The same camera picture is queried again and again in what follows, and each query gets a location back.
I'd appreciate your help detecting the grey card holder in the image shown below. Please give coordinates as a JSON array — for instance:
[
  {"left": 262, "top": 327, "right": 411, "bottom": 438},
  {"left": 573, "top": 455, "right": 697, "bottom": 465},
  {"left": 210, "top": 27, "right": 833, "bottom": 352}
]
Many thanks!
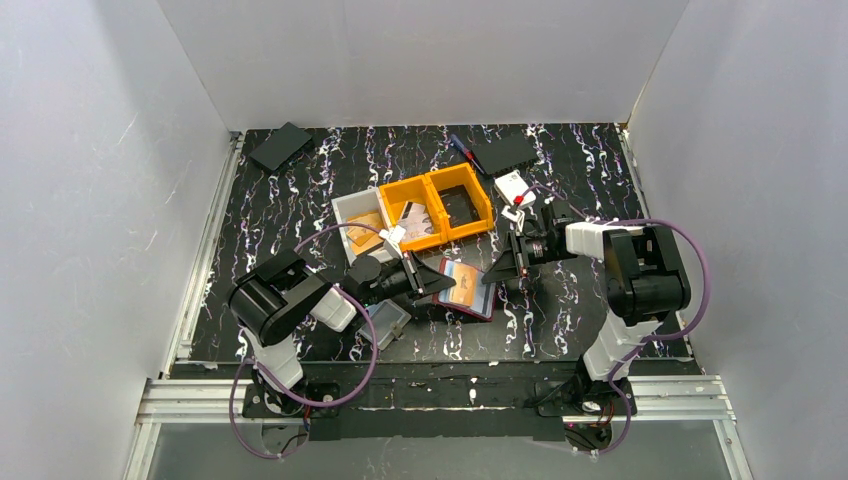
[{"left": 357, "top": 300, "right": 412, "bottom": 351}]

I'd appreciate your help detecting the red card holder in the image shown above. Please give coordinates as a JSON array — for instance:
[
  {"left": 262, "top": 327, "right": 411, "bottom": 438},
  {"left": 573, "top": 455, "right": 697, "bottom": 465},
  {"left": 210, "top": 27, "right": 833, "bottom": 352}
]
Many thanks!
[{"left": 432, "top": 258, "right": 496, "bottom": 322}]

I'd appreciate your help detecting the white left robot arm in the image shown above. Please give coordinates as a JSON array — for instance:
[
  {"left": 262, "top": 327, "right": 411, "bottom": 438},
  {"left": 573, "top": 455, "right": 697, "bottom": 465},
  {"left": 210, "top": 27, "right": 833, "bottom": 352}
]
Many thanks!
[{"left": 226, "top": 249, "right": 457, "bottom": 393}]

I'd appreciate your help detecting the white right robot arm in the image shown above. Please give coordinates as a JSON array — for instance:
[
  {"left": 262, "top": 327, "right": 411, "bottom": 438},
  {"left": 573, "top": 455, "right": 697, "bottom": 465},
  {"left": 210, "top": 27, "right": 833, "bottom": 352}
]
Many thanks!
[{"left": 482, "top": 200, "right": 691, "bottom": 386}]

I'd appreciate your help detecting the gold VIP card top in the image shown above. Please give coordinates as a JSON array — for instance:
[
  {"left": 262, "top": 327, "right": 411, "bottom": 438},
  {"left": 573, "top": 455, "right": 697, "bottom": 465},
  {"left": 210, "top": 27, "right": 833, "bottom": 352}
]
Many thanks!
[{"left": 345, "top": 211, "right": 384, "bottom": 254}]

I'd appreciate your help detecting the white VIP card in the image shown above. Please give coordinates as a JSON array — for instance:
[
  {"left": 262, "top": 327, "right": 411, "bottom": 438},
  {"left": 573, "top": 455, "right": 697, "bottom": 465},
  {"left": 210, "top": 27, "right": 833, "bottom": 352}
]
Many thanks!
[{"left": 397, "top": 201, "right": 434, "bottom": 242}]

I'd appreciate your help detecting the black card in bin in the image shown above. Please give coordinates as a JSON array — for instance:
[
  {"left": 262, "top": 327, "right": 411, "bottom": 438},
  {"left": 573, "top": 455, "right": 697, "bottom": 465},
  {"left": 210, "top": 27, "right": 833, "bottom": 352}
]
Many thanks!
[{"left": 439, "top": 185, "right": 480, "bottom": 228}]

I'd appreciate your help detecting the yellow bin with black card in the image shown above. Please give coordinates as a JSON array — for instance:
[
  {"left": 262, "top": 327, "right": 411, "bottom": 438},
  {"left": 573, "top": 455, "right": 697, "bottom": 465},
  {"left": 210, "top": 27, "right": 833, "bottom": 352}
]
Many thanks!
[{"left": 424, "top": 163, "right": 495, "bottom": 241}]

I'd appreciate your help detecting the white small box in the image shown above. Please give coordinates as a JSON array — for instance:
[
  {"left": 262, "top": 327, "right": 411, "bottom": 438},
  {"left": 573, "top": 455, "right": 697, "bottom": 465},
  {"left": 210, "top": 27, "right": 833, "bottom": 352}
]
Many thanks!
[{"left": 494, "top": 170, "right": 536, "bottom": 208}]

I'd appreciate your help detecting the white plastic bin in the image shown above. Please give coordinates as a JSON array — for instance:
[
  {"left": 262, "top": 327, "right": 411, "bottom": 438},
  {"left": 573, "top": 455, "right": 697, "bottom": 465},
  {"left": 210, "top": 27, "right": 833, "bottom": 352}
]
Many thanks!
[{"left": 331, "top": 188, "right": 402, "bottom": 264}]

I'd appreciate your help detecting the black flat box right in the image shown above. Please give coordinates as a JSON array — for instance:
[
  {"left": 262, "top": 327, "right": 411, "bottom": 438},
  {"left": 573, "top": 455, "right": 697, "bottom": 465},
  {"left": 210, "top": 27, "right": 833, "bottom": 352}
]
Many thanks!
[{"left": 471, "top": 133, "right": 538, "bottom": 177}]

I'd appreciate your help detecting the black flat box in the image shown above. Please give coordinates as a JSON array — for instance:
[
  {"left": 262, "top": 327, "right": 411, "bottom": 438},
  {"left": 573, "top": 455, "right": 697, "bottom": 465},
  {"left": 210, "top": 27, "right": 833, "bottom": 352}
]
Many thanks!
[
  {"left": 248, "top": 122, "right": 314, "bottom": 174},
  {"left": 471, "top": 133, "right": 538, "bottom": 177}
]

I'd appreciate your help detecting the blue red pen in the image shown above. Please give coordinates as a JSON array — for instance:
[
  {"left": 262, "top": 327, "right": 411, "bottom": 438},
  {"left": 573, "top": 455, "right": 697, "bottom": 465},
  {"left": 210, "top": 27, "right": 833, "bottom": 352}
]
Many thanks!
[{"left": 449, "top": 134, "right": 476, "bottom": 165}]

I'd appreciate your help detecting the black flat box left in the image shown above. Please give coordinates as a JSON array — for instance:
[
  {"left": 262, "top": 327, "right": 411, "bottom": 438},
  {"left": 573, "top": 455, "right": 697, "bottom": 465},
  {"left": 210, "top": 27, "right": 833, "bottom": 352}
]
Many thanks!
[{"left": 248, "top": 122, "right": 314, "bottom": 174}]

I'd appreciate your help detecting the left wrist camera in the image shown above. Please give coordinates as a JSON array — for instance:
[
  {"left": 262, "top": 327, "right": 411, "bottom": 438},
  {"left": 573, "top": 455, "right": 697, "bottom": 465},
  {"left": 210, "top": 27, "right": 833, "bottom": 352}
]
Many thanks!
[{"left": 377, "top": 225, "right": 406, "bottom": 261}]

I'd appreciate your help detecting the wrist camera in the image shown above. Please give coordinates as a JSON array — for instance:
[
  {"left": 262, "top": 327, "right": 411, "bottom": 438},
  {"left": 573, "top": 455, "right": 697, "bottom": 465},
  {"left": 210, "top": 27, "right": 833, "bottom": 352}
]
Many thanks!
[
  {"left": 377, "top": 225, "right": 406, "bottom": 261},
  {"left": 501, "top": 195, "right": 526, "bottom": 236}
]

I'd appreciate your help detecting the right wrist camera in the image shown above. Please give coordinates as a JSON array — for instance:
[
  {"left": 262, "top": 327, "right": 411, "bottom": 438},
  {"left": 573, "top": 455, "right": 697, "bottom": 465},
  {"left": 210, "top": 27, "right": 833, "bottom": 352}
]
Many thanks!
[{"left": 501, "top": 195, "right": 526, "bottom": 236}]

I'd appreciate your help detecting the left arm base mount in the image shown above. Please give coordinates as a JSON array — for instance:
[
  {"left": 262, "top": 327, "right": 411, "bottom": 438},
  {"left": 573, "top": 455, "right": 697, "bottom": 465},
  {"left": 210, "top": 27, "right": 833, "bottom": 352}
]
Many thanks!
[{"left": 241, "top": 383, "right": 341, "bottom": 420}]

